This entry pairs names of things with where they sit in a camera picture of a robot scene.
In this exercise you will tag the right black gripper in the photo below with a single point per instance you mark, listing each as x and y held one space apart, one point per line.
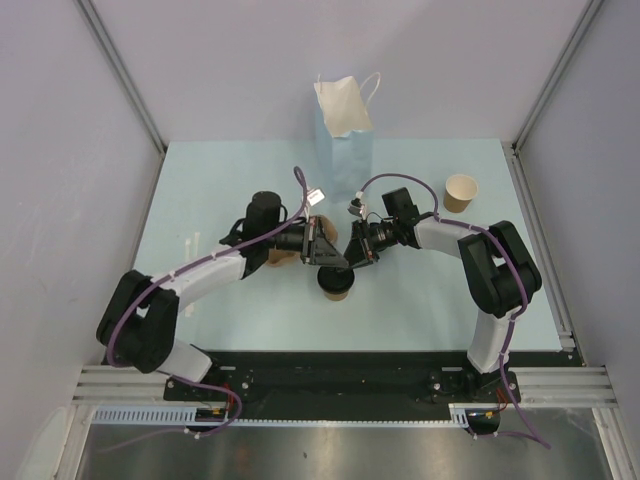
362 249

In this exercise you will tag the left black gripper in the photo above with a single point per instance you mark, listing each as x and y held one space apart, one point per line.
316 249

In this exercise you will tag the black plastic cup lid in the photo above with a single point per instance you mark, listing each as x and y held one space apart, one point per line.
335 280

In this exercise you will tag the brown paper cup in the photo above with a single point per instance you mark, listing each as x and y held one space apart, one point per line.
460 191
336 295

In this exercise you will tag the brown cardboard cup carrier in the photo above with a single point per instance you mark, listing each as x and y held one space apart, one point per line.
278 258

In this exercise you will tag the light blue paper bag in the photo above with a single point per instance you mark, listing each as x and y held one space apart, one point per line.
344 134

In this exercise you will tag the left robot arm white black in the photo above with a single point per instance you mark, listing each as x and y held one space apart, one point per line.
138 327

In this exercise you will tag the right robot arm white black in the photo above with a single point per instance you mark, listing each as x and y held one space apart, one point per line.
500 273

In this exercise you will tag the white wrapped straw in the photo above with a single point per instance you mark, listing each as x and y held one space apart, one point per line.
190 260

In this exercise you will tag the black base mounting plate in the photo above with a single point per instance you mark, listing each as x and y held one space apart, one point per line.
347 386

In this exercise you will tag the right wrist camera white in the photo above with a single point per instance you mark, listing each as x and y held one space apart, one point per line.
357 208

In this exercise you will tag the white slotted cable duct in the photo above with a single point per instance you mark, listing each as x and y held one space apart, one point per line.
142 415

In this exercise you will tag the aluminium frame rail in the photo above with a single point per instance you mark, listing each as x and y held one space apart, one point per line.
100 32

